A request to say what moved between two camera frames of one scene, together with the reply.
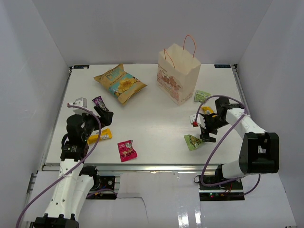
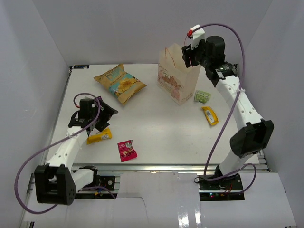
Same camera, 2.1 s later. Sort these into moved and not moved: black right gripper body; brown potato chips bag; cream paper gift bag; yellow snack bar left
Moved: black right gripper body
Not moved: cream paper gift bag; yellow snack bar left; brown potato chips bag
